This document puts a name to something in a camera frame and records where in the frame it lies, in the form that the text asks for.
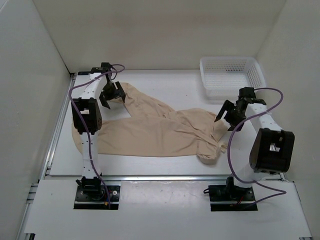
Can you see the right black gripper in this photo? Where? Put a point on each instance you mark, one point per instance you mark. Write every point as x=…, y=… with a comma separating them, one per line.
x=228, y=105

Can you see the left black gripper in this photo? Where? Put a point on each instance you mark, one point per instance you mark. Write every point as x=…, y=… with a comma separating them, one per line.
x=116, y=94

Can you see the beige trousers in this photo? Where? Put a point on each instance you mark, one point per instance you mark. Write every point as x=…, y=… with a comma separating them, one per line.
x=154, y=129

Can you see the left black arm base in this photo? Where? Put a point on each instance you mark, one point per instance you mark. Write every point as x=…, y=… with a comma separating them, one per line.
x=85, y=200

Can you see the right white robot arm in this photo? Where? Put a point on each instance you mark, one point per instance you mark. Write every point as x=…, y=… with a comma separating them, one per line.
x=272, y=149

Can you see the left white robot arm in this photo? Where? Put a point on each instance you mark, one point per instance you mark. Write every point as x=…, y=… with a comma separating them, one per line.
x=86, y=99

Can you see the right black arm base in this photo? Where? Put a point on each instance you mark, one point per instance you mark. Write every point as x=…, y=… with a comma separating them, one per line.
x=224, y=200

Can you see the white plastic mesh basket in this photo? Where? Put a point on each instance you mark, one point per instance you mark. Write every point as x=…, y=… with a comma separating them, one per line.
x=223, y=76

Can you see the aluminium front rail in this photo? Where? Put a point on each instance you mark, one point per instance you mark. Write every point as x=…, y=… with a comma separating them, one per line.
x=117, y=178

